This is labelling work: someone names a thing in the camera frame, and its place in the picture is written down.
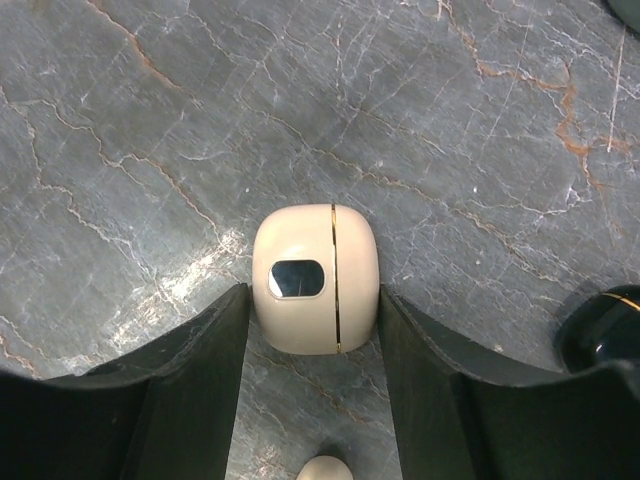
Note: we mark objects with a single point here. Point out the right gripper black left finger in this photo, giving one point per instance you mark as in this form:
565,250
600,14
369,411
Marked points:
163,411

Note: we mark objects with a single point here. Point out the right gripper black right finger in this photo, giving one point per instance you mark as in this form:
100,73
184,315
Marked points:
463,411

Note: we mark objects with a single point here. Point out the black glossy charging case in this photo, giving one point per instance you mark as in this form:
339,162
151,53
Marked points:
604,328

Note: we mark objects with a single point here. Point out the white earbud charging case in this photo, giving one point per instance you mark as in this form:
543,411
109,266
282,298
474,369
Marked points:
315,279

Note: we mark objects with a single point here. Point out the white earbud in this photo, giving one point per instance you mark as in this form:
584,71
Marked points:
325,467

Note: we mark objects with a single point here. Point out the dark green mug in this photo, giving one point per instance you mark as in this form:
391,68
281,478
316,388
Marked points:
628,11

